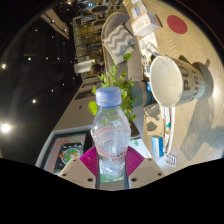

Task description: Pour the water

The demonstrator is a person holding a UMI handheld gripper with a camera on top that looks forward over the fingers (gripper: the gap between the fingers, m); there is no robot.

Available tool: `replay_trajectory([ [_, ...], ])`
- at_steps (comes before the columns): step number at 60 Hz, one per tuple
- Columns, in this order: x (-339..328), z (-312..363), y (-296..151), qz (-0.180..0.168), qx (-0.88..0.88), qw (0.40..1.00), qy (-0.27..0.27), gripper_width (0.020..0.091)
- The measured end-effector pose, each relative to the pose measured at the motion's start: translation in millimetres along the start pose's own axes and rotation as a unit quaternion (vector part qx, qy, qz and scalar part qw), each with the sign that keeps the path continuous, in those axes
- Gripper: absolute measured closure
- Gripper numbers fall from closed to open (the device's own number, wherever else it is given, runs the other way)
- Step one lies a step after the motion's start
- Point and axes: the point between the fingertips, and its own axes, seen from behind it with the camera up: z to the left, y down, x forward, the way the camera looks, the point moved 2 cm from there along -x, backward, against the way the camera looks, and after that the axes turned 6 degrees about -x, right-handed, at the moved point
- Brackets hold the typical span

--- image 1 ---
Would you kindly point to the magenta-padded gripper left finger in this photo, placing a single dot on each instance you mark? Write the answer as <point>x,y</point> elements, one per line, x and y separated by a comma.
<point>75,171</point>

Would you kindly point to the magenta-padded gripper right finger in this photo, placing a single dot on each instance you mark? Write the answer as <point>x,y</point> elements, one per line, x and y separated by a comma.
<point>146,171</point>

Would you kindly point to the clear bottle with blue cap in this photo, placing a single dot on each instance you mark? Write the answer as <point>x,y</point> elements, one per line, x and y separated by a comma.
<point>110,133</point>

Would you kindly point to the window with festive decorations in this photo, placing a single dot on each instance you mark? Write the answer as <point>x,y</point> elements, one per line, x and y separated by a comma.
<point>68,151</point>

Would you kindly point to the pill blister pack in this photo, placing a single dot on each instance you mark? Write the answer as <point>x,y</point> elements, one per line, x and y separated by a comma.
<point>170,160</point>

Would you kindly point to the small blue box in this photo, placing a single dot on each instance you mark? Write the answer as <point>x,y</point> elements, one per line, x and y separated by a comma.
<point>157,146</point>

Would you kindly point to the white tube with teal cap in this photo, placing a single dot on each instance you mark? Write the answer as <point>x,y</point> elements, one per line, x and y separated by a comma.
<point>169,126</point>

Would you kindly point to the group of ceiling lights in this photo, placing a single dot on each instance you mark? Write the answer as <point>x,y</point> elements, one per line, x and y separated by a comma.
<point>5,127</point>

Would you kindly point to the white mug with dark lettering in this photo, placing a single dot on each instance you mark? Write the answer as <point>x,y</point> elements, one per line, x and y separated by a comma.
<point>170,83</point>

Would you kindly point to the green potted plant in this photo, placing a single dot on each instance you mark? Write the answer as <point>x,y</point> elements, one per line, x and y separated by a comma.
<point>115,80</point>

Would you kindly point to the person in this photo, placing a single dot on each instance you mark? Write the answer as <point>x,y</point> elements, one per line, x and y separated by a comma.
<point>96,69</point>

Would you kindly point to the grey white chevron cushion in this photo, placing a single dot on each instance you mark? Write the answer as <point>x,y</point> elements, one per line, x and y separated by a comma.
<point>118,43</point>

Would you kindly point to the flat round red coaster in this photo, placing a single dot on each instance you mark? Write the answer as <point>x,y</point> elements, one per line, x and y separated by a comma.
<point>177,24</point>

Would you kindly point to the grey curved sofa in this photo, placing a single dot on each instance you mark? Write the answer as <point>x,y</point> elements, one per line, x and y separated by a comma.
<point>113,21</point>

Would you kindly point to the white box with blue print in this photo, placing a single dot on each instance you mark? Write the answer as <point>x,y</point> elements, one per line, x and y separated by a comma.
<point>137,8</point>

